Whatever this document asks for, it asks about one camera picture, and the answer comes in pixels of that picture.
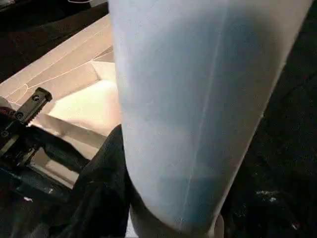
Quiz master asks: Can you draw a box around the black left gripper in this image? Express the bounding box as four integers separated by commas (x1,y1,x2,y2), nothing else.
0,87,90,174

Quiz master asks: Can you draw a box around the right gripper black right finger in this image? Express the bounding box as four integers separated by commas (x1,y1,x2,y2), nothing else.
221,153,317,238

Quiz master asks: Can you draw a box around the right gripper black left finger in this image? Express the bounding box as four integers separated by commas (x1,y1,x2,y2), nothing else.
49,123,131,238

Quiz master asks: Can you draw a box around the black mat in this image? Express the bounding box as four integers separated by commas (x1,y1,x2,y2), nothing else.
0,0,317,238

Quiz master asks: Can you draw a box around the white plastic table top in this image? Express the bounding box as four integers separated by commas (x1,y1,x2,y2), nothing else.
0,13,124,189

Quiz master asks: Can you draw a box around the white plastic table leg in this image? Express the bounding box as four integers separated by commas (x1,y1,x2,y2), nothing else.
108,0,310,238

